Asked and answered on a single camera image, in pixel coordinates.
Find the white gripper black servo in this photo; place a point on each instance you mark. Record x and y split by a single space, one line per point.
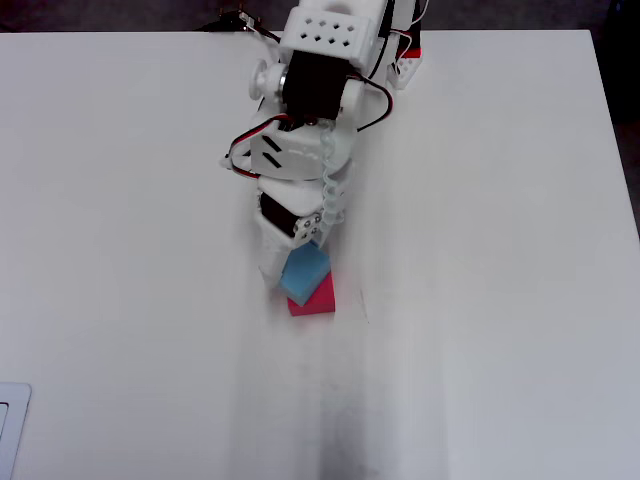
278 216

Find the blue foam cube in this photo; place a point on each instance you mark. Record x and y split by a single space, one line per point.
302 272

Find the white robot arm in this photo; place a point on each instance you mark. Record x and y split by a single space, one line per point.
325 35

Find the white and red robot base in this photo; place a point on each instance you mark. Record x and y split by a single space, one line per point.
410 70

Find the red foam cube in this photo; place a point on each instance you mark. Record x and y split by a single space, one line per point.
320 300

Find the silver laptop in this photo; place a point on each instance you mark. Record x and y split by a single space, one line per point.
12 425

